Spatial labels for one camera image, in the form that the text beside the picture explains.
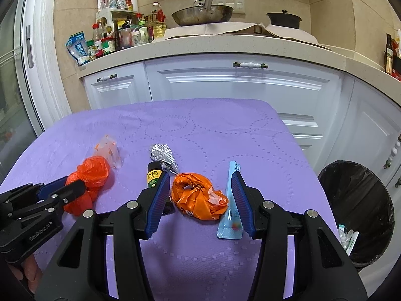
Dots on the silver foil wrapper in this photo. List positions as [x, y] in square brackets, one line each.
[163, 153]

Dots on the corner cabinet left handle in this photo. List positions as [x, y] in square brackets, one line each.
[393, 154]

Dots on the middle cabinet door handle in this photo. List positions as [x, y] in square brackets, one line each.
[250, 65]

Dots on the white blue small wrapper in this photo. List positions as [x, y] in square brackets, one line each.
[348, 238]

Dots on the dark sauce bottle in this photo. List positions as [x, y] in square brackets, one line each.
[388, 55]

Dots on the beige stove cover cloth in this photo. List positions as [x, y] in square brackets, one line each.
[240, 28]

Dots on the light blue sachet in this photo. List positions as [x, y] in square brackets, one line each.
[230, 226]

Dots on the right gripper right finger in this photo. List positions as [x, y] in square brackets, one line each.
[322, 269]

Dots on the white spice rack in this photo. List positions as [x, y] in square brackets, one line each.
[118, 27]

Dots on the black lidded pot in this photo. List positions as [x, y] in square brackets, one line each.
[284, 19]

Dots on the person's left hand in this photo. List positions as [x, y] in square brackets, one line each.
[28, 271]

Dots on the red mesh plastic bag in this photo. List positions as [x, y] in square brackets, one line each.
[94, 172]

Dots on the black lined trash bin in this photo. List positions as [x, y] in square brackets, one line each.
[360, 201]

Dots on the green yellow small bottle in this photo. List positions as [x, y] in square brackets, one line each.
[154, 171]

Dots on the white sliding door frame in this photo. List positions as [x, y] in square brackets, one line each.
[44, 88]

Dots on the clear pink plastic wrapper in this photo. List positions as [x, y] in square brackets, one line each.
[108, 149]

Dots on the cabinet door handle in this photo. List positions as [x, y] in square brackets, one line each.
[250, 65]
[105, 78]

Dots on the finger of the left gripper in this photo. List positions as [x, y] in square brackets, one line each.
[49, 189]
[61, 197]

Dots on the orange plastic bag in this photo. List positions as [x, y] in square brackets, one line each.
[194, 195]

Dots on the red black box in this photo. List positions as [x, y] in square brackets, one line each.
[396, 68]

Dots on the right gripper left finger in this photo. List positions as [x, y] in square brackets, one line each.
[78, 269]

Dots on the blue white snack bag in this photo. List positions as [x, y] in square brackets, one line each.
[77, 48]

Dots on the steel frying pan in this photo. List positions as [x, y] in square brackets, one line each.
[203, 14]

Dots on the purple tablecloth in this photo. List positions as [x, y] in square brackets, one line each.
[184, 259]

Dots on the left cabinet door handle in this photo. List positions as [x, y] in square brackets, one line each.
[105, 78]

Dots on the yellow cooking oil bottle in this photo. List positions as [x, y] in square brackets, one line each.
[158, 18]

